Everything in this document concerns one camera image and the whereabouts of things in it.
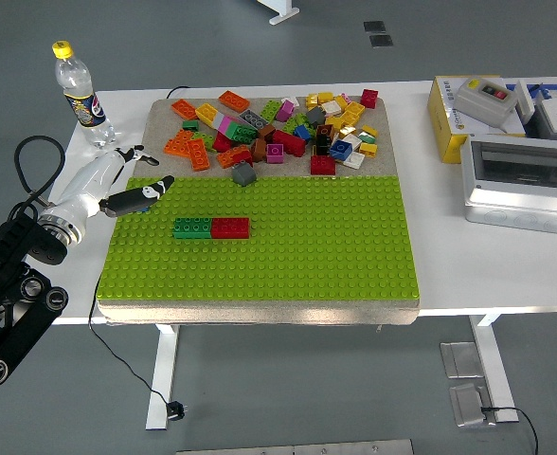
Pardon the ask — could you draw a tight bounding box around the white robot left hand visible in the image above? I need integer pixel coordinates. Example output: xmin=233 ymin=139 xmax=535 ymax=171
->
xmin=50 ymin=145 xmax=176 ymax=219

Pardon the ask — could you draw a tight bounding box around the green two-by-four building brick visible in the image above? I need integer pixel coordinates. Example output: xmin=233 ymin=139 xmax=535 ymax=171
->
xmin=172 ymin=216 xmax=213 ymax=240

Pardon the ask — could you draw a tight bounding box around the red two-by-four building brick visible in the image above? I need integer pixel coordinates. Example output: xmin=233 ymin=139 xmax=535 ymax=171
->
xmin=210 ymin=217 xmax=252 ymax=240

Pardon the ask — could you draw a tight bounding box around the multicoloured brick stack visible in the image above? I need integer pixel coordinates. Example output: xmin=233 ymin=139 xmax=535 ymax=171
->
xmin=211 ymin=112 xmax=260 ymax=145

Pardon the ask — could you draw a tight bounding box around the orange building brick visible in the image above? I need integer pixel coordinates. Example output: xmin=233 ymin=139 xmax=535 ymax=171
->
xmin=218 ymin=90 xmax=252 ymax=114
xmin=216 ymin=146 xmax=243 ymax=171
xmin=171 ymin=99 xmax=199 ymax=121
xmin=186 ymin=139 xmax=212 ymax=173
xmin=163 ymin=129 xmax=196 ymax=158

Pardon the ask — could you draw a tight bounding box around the yellow two-by-four building brick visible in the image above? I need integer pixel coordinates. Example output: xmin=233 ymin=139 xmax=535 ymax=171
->
xmin=194 ymin=102 xmax=221 ymax=128

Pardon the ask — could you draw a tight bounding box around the grey sloped building brick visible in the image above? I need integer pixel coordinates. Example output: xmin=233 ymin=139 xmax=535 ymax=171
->
xmin=231 ymin=159 xmax=258 ymax=188

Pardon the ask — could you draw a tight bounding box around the grey two-by-four building brick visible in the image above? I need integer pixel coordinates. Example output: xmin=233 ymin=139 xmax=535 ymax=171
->
xmin=239 ymin=109 xmax=268 ymax=130

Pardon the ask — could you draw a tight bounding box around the red long building brick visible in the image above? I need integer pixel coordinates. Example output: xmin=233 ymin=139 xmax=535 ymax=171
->
xmin=272 ymin=130 xmax=307 ymax=157

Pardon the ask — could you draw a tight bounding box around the green studded baseplate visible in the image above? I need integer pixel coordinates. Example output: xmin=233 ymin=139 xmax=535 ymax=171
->
xmin=96 ymin=175 xmax=421 ymax=302

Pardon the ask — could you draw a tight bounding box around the dark red building brick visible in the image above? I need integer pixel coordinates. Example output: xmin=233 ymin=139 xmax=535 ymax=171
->
xmin=310 ymin=155 xmax=337 ymax=176

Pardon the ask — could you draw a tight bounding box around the clear plastic bottle yellow cap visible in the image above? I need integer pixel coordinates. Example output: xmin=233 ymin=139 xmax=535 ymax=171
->
xmin=52 ymin=40 xmax=117 ymax=151

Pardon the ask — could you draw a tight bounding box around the white table leg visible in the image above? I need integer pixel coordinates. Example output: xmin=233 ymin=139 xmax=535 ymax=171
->
xmin=145 ymin=323 xmax=181 ymax=431
xmin=468 ymin=314 xmax=520 ymax=424

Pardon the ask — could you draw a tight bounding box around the white furniture foot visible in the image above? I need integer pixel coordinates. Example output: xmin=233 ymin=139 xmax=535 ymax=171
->
xmin=257 ymin=0 xmax=301 ymax=26

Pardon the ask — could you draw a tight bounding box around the long metal floor strip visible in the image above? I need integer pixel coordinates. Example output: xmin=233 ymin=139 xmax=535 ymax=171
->
xmin=176 ymin=439 xmax=415 ymax=455

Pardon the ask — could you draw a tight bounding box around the yellow cardboard box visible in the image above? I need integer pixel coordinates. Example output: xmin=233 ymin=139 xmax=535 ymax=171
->
xmin=426 ymin=74 xmax=530 ymax=165

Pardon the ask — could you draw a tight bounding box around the metal floor plate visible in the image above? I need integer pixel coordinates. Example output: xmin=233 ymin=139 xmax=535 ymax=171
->
xmin=448 ymin=382 xmax=491 ymax=429
xmin=439 ymin=341 xmax=484 ymax=379

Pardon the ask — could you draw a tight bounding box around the black plug with cord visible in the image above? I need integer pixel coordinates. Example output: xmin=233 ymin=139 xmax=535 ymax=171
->
xmin=87 ymin=274 xmax=188 ymax=422

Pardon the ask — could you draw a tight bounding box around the grey push-button switch box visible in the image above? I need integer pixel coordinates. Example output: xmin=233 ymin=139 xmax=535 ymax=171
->
xmin=453 ymin=75 xmax=521 ymax=129

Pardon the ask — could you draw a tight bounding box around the white enclosure with dark window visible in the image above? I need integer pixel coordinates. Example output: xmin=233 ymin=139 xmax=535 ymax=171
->
xmin=460 ymin=132 xmax=557 ymax=237

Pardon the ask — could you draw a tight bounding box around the white switch panel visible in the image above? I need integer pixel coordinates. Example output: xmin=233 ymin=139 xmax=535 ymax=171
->
xmin=514 ymin=78 xmax=548 ymax=122

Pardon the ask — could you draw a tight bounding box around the black cable with connector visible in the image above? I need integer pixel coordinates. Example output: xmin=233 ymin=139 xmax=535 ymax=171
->
xmin=479 ymin=405 xmax=540 ymax=455

